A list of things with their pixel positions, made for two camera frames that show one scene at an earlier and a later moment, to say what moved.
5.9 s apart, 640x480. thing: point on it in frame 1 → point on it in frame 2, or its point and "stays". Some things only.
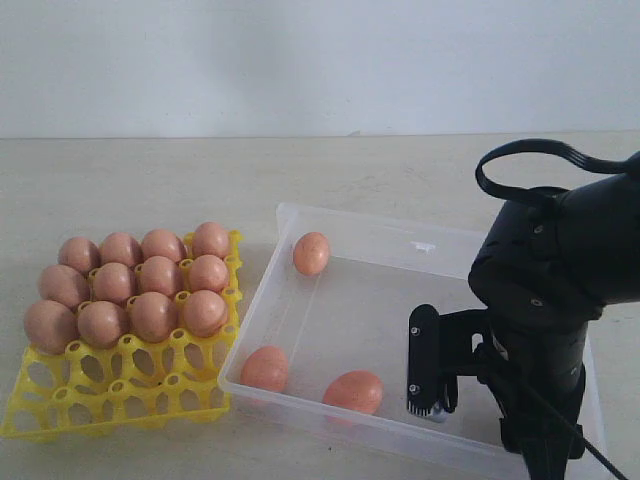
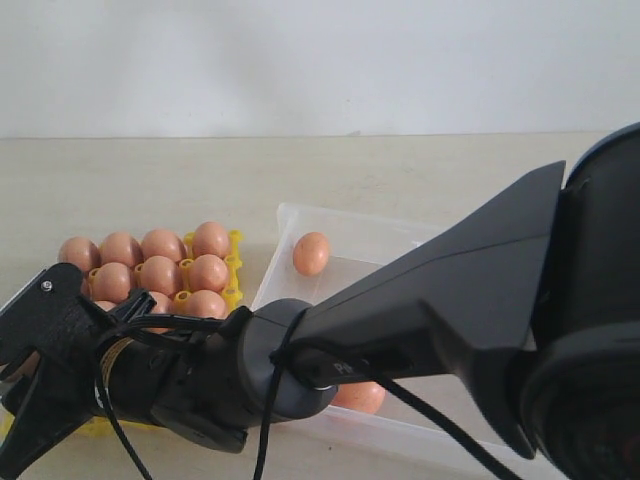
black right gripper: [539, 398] → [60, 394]
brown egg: [162, 243] stays
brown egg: [211, 238] stays
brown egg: [81, 252] stays
